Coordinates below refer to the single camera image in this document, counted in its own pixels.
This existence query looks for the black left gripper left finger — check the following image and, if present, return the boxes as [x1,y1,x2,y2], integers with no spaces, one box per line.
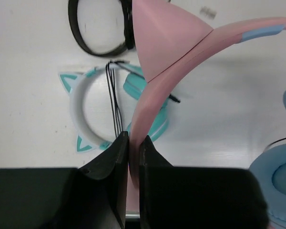
[0,132,129,229]

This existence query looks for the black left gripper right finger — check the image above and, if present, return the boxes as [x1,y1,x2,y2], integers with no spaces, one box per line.
[139,137,269,229]

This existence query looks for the thin black headphone cable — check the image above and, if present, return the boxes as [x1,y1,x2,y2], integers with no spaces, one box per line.
[264,135,286,151]

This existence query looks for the pink and blue cat headphones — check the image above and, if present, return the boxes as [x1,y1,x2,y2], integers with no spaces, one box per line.
[127,0,286,229]

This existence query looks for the teal and white cat headphones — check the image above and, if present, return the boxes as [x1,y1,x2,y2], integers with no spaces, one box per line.
[58,61,182,153]

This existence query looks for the black headphones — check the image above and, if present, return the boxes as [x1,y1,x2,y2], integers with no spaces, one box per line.
[68,0,135,58]

